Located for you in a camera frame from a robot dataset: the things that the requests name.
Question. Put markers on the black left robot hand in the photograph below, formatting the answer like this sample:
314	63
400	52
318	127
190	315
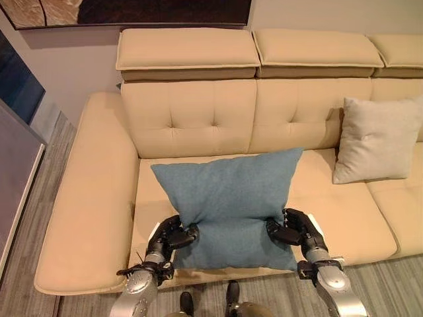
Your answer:
172	236

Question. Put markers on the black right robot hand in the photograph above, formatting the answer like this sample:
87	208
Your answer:
294	228

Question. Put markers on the blue rectangular cushion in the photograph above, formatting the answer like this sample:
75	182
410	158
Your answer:
228	208

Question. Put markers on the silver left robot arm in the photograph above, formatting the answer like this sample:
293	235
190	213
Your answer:
142	284

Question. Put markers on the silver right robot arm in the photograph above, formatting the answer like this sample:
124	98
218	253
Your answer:
330	284

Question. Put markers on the beige leather sofa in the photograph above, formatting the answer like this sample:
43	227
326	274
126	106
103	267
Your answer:
231	132

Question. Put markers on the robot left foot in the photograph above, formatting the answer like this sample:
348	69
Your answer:
186	302

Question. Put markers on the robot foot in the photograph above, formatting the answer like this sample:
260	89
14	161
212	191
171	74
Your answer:
233	294
186	302

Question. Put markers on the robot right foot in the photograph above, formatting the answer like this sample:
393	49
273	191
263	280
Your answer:
233	294

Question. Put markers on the light grey square cushion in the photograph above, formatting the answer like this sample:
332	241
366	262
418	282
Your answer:
375	140

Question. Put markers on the grey cabinet with white edge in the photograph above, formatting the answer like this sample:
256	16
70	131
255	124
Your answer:
16	165

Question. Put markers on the framed brown wall painting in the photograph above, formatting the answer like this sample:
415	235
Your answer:
132	11

